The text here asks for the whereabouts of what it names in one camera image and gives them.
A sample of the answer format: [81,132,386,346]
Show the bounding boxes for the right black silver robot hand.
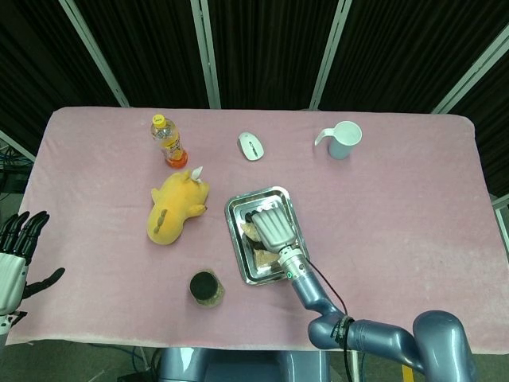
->
[243,206,298,254]

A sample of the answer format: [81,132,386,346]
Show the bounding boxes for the white mug with handle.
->
[314,120,363,160]

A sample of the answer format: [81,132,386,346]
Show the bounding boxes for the black red arm cable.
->
[302,258,357,382]

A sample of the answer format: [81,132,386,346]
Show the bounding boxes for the blue cable bundle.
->
[0,146,33,170]

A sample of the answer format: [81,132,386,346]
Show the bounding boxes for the jar with dark lid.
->
[188,270,227,308]

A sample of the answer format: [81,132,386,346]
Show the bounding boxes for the orange drink bottle yellow cap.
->
[150,114,189,168]

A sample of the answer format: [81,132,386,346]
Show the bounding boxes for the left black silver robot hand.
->
[0,211,66,316]

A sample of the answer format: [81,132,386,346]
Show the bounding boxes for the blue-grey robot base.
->
[157,347,332,382]

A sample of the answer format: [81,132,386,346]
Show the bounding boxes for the white computer mouse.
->
[237,131,266,162]

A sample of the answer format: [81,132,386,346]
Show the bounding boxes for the stainless steel tray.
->
[224,185,311,287]

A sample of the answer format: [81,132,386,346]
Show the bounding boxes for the pink tablecloth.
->
[7,106,509,353]

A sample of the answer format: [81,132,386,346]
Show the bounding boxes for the yellow plush toy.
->
[146,165,212,245]

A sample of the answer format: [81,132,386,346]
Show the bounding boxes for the grey metal frame post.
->
[58,0,130,108]
[491,193,509,224]
[309,0,353,111]
[0,129,37,163]
[431,26,509,115]
[189,0,222,110]

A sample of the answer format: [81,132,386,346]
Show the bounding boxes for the clear snack bag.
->
[239,220,280,269]

